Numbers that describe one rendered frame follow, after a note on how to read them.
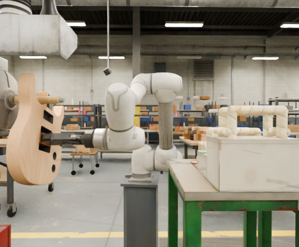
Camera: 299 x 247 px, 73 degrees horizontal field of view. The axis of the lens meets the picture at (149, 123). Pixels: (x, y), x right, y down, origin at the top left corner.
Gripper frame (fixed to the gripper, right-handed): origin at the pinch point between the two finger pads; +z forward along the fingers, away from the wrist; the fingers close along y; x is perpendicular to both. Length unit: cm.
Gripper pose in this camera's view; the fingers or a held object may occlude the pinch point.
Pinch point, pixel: (46, 139)
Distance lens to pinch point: 96.6
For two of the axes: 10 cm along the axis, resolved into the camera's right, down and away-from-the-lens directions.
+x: -0.2, -9.6, 2.9
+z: -10.0, 0.1, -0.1
